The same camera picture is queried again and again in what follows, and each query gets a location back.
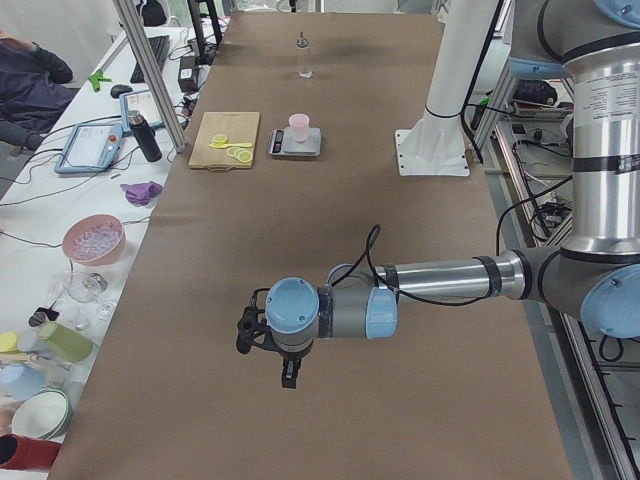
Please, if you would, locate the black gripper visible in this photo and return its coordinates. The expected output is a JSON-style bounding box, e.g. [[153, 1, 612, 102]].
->
[[236, 289, 312, 389]]

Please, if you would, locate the blue teach pendant far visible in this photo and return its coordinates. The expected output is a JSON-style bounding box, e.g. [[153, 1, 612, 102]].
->
[[119, 90, 164, 135]]

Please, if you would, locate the white green rimmed bowl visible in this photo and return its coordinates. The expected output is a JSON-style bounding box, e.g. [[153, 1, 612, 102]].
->
[[11, 389, 73, 440]]

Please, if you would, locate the black water bottle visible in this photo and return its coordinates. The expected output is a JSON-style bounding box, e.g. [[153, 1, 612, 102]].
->
[[128, 110, 162, 163]]

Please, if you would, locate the red cup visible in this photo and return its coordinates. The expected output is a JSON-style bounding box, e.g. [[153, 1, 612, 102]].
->
[[1, 434, 62, 472]]

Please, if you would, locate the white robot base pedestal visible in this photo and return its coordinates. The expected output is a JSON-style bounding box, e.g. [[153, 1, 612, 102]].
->
[[396, 1, 477, 177]]

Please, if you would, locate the digital kitchen scale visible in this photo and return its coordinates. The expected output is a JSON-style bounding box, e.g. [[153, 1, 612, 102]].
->
[[268, 127, 322, 159]]

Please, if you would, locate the bamboo cutting board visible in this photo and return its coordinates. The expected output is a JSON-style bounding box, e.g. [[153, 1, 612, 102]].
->
[[188, 112, 260, 172]]

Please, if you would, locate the yellow cup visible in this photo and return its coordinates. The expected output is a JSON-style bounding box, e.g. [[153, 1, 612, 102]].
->
[[0, 331, 20, 354]]

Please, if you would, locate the glass sauce bottle metal spout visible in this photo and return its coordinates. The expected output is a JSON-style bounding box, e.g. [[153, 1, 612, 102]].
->
[[296, 31, 313, 79]]

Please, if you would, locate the pink bowl with ice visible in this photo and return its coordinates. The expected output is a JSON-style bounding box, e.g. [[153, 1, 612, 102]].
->
[[62, 214, 126, 266]]

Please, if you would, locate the blue teach pendant near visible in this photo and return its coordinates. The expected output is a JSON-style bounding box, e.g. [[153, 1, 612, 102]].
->
[[54, 123, 123, 175]]

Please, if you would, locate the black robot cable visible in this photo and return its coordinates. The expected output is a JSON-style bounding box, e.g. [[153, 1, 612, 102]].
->
[[327, 223, 496, 307]]

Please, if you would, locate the seated person dark sweater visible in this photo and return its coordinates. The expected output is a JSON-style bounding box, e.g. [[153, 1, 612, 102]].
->
[[1, 31, 75, 151]]

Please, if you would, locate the blue teach pendant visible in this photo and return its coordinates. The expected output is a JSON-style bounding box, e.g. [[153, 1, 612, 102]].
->
[[119, 90, 164, 135], [54, 123, 123, 175]]

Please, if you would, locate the green plastic clamp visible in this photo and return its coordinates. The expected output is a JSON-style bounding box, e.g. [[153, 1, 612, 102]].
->
[[88, 69, 112, 92]]

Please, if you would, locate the light blue cup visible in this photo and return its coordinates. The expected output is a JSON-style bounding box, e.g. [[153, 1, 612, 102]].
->
[[1, 363, 46, 401]]

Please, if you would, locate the lemon slice front bottom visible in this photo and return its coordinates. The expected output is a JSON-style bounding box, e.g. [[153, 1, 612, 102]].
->
[[211, 134, 228, 146]]

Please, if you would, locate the clear glass cup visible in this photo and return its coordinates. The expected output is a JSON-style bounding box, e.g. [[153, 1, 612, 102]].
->
[[63, 272, 108, 303]]

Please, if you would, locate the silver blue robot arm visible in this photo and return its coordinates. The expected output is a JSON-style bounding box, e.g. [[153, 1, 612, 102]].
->
[[236, 1, 639, 388]]

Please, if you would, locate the aluminium frame post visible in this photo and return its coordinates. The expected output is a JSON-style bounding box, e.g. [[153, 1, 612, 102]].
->
[[113, 0, 187, 153]]

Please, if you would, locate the purple cloth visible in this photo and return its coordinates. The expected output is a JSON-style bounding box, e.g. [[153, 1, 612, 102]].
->
[[120, 181, 163, 206]]

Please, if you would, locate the yellow plastic knife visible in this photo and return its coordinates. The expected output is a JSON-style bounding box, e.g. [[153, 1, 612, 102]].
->
[[209, 142, 253, 149]]

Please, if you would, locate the black keyboard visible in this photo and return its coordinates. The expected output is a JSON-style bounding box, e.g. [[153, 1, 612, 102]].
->
[[129, 35, 172, 85]]

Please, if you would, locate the green cup lying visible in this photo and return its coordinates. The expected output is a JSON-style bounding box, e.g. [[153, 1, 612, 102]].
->
[[37, 322, 93, 363]]

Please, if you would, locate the black computer mouse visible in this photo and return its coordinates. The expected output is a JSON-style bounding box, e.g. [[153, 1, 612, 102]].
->
[[110, 84, 133, 99]]

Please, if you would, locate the black power adapter box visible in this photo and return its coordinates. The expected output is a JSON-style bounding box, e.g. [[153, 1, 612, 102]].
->
[[178, 56, 199, 93]]

